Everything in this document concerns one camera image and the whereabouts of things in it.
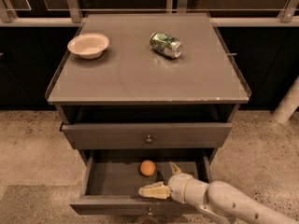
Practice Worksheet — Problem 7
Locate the metal window frame rail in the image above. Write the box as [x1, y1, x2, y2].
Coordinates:
[1, 0, 299, 27]

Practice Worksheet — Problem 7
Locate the orange fruit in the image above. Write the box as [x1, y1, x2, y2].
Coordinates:
[139, 160, 156, 176]

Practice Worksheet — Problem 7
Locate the grey top drawer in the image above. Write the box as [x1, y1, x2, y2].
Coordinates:
[62, 122, 232, 149]

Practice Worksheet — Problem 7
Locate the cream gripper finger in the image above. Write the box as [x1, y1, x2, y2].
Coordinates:
[169, 161, 181, 175]
[138, 181, 170, 200]

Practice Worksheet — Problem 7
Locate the grey open middle drawer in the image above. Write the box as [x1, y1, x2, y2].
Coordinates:
[70, 148, 211, 216]

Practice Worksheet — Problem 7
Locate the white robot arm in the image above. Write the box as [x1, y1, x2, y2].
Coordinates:
[138, 161, 299, 224]

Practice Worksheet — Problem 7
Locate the grey drawer cabinet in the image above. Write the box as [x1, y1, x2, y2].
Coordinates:
[45, 12, 252, 165]

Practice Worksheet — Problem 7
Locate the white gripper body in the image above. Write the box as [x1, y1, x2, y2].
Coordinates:
[168, 173, 208, 207]

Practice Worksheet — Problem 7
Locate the green soda can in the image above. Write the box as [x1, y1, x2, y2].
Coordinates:
[149, 32, 183, 59]

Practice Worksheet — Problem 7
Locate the beige paper bowl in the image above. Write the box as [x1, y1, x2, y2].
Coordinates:
[67, 34, 109, 60]

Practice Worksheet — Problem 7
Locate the white table leg post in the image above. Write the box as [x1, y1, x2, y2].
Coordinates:
[273, 76, 299, 124]

